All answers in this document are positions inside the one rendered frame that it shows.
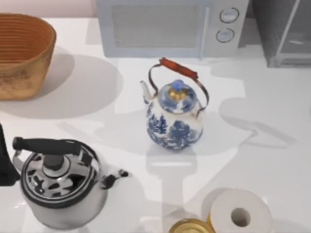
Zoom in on blue and white teapot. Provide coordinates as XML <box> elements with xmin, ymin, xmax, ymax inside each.
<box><xmin>139</xmin><ymin>57</ymin><xmax>210</xmax><ymax>151</ymax></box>

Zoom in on pale microwave oven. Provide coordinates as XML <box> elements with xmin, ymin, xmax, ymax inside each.
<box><xmin>95</xmin><ymin>0</ymin><xmax>250</xmax><ymax>60</ymax></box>

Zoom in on microwave knob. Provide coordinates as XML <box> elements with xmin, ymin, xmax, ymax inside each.
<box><xmin>219</xmin><ymin>7</ymin><xmax>237</xmax><ymax>23</ymax></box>
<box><xmin>216</xmin><ymin>28</ymin><xmax>235</xmax><ymax>44</ymax></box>

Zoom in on silver and black kettle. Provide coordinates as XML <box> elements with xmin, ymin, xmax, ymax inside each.
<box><xmin>12</xmin><ymin>136</ymin><xmax>129</xmax><ymax>230</ymax></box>

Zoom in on gold can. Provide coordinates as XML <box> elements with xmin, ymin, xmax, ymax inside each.
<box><xmin>168</xmin><ymin>217</ymin><xmax>215</xmax><ymax>233</ymax></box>

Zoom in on white paper roll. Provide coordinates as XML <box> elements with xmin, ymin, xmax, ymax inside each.
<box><xmin>201</xmin><ymin>188</ymin><xmax>273</xmax><ymax>233</ymax></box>

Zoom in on brown woven basket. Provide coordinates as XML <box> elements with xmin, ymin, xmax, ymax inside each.
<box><xmin>0</xmin><ymin>13</ymin><xmax>57</xmax><ymax>100</ymax></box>

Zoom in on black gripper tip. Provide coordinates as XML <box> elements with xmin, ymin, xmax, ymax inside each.
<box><xmin>0</xmin><ymin>123</ymin><xmax>21</xmax><ymax>187</ymax></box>

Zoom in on microwave door handle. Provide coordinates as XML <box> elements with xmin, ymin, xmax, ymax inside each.
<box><xmin>200</xmin><ymin>6</ymin><xmax>210</xmax><ymax>61</ymax></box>

